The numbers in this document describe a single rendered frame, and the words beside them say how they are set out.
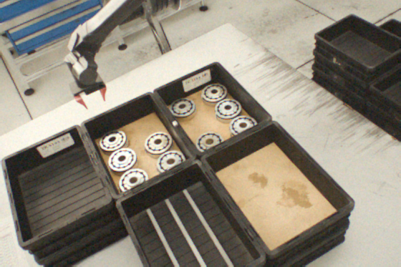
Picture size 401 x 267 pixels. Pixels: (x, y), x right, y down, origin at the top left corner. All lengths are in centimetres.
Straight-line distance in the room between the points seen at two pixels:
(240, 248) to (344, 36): 160
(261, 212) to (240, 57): 95
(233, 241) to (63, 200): 61
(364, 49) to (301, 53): 83
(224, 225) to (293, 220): 21
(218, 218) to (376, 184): 59
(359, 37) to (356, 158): 107
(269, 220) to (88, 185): 65
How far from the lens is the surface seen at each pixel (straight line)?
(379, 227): 148
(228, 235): 129
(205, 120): 157
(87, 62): 123
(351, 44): 248
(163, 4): 173
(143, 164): 149
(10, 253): 166
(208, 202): 135
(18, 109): 335
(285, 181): 138
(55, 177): 159
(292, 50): 321
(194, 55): 210
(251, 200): 134
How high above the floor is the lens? 197
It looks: 46 degrees down
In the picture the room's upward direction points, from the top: 11 degrees counter-clockwise
